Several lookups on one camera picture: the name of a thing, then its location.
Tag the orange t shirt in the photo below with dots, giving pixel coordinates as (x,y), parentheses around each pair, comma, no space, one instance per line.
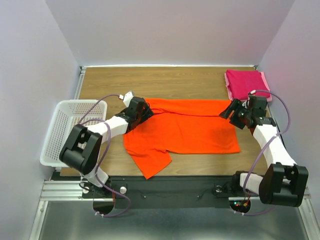
(182,126)

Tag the aluminium frame rail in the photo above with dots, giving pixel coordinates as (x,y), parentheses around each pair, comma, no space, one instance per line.
(58,188)

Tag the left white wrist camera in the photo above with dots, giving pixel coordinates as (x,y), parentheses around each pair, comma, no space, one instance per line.
(126,98)

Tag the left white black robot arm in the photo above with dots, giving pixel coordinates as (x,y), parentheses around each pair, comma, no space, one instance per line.
(82,146)

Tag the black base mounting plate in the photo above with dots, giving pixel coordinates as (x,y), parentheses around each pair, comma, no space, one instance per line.
(168,192)

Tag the folded light pink t shirt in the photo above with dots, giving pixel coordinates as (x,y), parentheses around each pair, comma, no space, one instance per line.
(265,81)

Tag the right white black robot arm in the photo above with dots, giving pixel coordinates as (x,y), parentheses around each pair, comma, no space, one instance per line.
(284,182)

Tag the small electronics board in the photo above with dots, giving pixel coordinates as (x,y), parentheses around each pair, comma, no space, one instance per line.
(240,205)

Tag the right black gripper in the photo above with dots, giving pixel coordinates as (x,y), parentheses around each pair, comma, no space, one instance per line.
(232,106)

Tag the white plastic laundry basket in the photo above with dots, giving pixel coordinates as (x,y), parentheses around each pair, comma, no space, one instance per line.
(85,112)

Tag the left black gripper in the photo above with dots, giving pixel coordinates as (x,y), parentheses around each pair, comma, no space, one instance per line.
(147,113)

